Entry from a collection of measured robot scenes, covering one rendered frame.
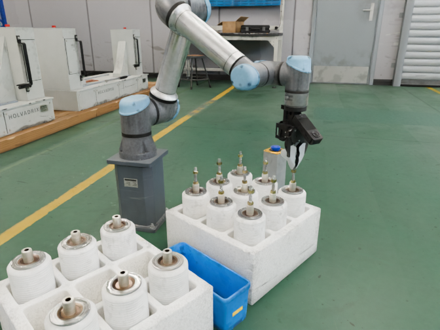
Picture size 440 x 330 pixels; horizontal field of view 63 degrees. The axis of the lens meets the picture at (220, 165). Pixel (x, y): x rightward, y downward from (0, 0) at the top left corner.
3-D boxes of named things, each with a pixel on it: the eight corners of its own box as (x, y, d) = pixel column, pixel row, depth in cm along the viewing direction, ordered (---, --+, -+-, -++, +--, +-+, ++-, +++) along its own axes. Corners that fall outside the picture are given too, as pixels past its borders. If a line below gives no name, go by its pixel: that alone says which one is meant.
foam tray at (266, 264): (167, 254, 132) (165, 210, 125) (236, 217, 159) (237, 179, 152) (251, 306, 107) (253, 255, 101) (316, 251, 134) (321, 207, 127)
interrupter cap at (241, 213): (232, 214, 109) (232, 212, 108) (249, 206, 113) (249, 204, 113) (251, 223, 103) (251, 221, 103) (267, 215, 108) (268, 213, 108)
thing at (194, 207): (178, 240, 128) (176, 194, 121) (192, 228, 136) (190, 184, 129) (201, 247, 124) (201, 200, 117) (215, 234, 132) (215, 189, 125)
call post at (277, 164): (260, 218, 157) (262, 150, 147) (269, 213, 162) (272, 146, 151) (273, 224, 153) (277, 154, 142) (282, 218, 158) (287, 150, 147)
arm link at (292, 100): (313, 93, 113) (294, 95, 109) (312, 107, 115) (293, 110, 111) (297, 90, 119) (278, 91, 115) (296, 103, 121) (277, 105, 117)
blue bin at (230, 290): (157, 285, 115) (155, 254, 111) (183, 270, 123) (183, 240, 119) (224, 338, 96) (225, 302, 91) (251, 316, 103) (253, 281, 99)
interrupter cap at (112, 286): (99, 285, 78) (99, 282, 78) (129, 270, 83) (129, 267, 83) (117, 302, 73) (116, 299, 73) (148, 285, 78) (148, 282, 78)
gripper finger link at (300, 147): (292, 162, 127) (293, 137, 124) (304, 167, 123) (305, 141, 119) (285, 164, 126) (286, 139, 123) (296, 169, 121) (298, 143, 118)
